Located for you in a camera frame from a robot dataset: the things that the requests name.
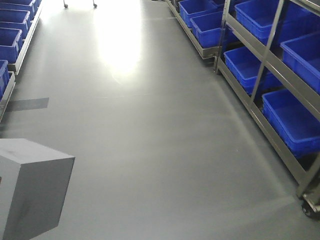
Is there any distant steel shelf rack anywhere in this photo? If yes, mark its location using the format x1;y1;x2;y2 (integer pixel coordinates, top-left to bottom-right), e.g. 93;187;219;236
167;0;320;219

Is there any gray square base block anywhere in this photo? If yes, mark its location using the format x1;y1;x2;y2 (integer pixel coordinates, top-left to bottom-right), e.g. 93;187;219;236
0;138;75;240

